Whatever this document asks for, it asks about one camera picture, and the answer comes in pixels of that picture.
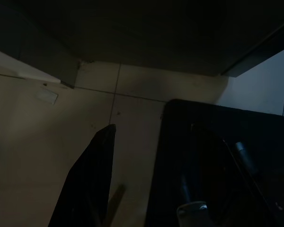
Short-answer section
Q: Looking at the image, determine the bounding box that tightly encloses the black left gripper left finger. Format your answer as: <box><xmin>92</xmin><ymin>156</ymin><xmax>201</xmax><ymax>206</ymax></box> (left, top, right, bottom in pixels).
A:
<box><xmin>48</xmin><ymin>124</ymin><xmax>116</xmax><ymax>227</ymax></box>

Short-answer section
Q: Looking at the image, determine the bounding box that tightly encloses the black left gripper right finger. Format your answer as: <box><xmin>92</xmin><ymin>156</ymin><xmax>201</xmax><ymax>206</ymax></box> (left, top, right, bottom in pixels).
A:
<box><xmin>191</xmin><ymin>123</ymin><xmax>277</xmax><ymax>227</ymax></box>

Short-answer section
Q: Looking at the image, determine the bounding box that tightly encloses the silver black robot foot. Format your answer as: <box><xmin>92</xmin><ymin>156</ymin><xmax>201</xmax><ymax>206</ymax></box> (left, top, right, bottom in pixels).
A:
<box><xmin>177</xmin><ymin>175</ymin><xmax>208</xmax><ymax>227</ymax></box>

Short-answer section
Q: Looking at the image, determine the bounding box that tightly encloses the black floor mat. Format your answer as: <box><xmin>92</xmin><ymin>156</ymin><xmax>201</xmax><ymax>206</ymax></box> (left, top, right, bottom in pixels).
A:
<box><xmin>145</xmin><ymin>98</ymin><xmax>284</xmax><ymax>227</ymax></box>

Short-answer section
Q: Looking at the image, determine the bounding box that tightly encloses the small white floor label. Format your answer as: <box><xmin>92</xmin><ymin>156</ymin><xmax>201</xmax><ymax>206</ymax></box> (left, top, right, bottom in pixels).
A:
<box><xmin>35</xmin><ymin>87</ymin><xmax>59</xmax><ymax>105</ymax></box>

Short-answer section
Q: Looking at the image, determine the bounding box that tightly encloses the dark grey cabinet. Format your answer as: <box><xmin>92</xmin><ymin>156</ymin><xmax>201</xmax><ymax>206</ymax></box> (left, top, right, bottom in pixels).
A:
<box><xmin>0</xmin><ymin>0</ymin><xmax>284</xmax><ymax>89</ymax></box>

